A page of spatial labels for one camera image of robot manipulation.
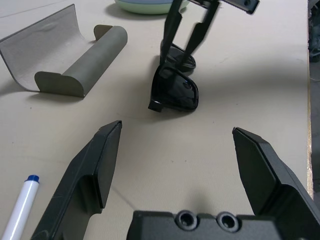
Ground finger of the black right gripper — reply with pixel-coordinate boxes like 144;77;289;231
161;0;185;65
182;0;221;58

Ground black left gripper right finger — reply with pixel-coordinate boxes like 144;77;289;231
232;126;320;240

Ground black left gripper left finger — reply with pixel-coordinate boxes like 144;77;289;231
29;119;123;240

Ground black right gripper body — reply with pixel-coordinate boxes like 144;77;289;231
188;0;261;16

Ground black sunglasses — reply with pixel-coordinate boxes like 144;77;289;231
147;38;200;113

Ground grey glasses case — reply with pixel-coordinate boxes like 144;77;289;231
0;3;129;101

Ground white marker with blue cap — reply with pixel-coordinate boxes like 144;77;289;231
3;174;41;240

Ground green plate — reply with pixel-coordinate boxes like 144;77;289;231
114;0;191;15

